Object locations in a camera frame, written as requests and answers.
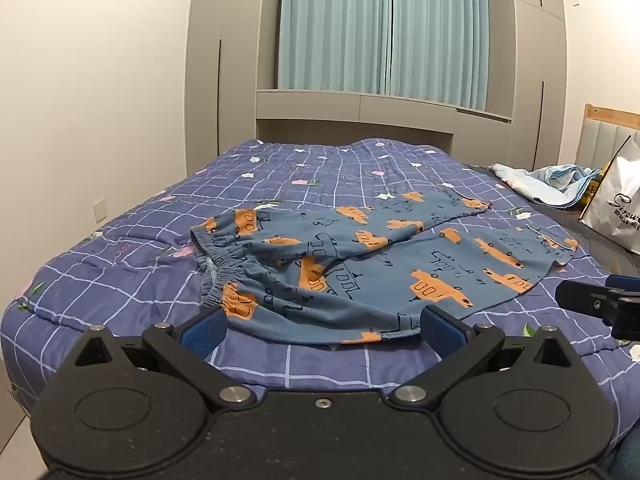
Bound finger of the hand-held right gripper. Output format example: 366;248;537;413
555;279;622;319
606;274;640;302

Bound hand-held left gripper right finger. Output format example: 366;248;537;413
388;305;576;409

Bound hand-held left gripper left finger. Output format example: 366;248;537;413
74;309;257;414

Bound blue pants with orange print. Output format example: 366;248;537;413
190;191;581;346

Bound white shopping bag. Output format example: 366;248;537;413
578;132;640;256

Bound blue checked floral quilt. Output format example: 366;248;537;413
0;137;640;413

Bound yellow package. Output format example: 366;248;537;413
580;160;617;214

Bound light blue blanket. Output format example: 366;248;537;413
487;162;602;210

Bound padded wooden headboard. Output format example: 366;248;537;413
575;102;640;172

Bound grey built-in wardrobe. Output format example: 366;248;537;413
184;0;569;177

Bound teal curtain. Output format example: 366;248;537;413
276;0;490;111

